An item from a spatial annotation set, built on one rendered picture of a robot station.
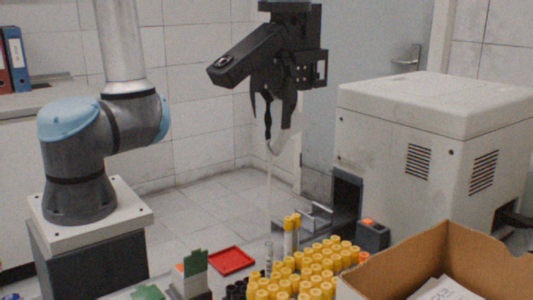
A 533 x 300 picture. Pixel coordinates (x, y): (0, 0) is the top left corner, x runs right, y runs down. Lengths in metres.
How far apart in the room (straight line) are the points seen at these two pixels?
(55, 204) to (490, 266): 0.78
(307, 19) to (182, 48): 2.53
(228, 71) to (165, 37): 2.53
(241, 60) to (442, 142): 0.37
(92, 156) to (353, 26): 1.88
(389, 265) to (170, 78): 2.61
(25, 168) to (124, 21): 1.44
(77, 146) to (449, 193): 0.67
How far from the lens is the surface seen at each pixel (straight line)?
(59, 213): 0.97
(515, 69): 2.14
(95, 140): 0.92
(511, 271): 0.71
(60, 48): 2.85
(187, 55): 3.14
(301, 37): 0.62
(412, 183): 0.82
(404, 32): 2.34
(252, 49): 0.56
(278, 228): 0.84
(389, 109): 0.81
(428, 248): 0.71
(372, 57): 2.47
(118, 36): 0.95
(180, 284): 0.71
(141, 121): 0.96
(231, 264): 0.84
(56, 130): 0.90
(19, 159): 2.28
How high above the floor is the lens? 1.35
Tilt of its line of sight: 20 degrees down
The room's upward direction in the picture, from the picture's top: straight up
